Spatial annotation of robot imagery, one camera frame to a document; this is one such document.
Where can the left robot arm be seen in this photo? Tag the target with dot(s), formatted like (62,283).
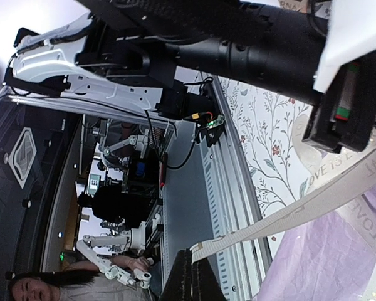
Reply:
(46,64)

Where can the woman in grey shirt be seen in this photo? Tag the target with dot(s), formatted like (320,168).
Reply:
(79,281)

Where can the white printed ribbon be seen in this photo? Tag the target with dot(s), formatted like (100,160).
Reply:
(336,181)

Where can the pink wrapping paper sheet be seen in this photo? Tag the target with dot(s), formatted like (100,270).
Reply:
(330,258)

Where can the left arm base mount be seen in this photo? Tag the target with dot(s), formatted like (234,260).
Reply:
(177,103)

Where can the front aluminium rail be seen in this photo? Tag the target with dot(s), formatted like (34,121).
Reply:
(210,196)

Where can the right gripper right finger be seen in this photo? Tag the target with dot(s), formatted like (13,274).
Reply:
(204,283)

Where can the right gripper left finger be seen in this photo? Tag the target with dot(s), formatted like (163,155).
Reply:
(179,283)

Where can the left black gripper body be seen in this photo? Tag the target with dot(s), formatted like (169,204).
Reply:
(141,43)

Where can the person in background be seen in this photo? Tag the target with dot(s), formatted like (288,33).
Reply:
(110,204)

